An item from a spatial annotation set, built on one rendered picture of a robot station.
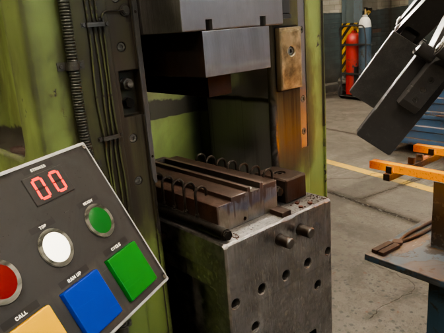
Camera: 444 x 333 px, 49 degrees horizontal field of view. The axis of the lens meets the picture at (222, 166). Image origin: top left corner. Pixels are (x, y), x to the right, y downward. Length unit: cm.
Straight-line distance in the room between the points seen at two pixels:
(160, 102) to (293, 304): 73
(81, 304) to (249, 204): 57
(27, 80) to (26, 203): 35
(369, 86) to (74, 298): 47
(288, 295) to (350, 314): 124
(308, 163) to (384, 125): 118
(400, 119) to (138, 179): 84
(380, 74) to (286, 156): 98
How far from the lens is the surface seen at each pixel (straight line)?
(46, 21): 101
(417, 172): 145
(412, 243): 164
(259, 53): 114
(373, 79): 50
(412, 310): 259
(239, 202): 115
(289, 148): 147
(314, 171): 159
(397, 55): 50
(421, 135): 514
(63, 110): 103
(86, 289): 73
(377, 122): 37
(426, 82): 36
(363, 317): 250
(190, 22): 101
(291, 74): 141
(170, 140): 158
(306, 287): 133
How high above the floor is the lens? 137
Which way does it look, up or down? 16 degrees down
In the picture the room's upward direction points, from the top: 4 degrees counter-clockwise
